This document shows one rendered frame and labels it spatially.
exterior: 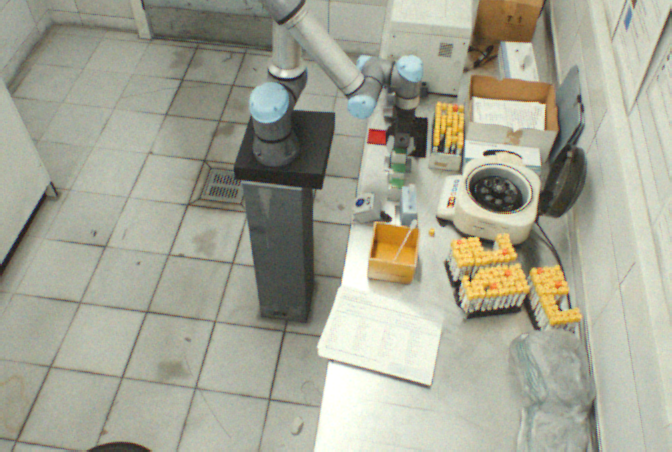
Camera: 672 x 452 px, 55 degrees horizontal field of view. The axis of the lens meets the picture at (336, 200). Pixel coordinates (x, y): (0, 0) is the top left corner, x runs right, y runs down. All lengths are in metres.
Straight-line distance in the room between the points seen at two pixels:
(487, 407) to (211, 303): 1.49
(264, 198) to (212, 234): 0.98
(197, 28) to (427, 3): 2.03
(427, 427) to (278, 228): 0.91
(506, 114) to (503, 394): 0.99
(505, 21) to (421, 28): 0.52
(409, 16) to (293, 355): 1.41
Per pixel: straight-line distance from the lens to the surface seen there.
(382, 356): 1.74
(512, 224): 1.92
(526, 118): 2.31
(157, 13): 4.11
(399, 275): 1.83
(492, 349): 1.81
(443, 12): 2.30
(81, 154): 3.60
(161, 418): 2.69
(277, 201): 2.14
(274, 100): 1.93
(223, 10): 3.95
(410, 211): 1.90
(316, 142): 2.10
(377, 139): 2.22
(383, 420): 1.68
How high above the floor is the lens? 2.44
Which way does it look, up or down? 50 degrees down
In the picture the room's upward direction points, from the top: 2 degrees clockwise
